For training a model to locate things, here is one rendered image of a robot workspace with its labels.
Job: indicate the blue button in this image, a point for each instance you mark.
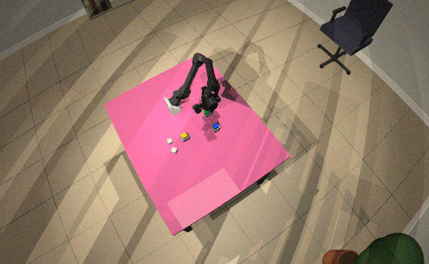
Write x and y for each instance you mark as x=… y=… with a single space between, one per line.
x=215 y=127

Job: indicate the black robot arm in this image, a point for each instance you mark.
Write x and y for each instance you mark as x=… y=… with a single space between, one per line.
x=207 y=92

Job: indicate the yellow button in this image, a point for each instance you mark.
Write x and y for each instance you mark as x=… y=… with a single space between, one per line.
x=184 y=136

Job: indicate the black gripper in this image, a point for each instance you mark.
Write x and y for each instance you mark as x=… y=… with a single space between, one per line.
x=197 y=107

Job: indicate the green button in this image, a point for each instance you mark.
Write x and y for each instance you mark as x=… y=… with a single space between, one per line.
x=206 y=113

